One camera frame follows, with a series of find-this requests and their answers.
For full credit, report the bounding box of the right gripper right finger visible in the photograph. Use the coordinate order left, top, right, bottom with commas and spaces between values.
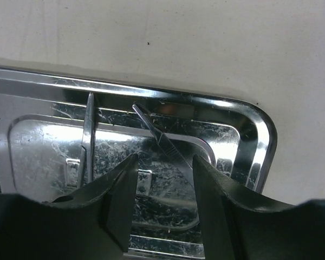
193, 155, 325, 259

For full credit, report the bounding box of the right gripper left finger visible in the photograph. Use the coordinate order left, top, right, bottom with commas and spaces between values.
0, 154, 138, 259

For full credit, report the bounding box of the steel instrument tray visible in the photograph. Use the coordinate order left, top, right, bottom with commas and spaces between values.
0, 68, 277, 259

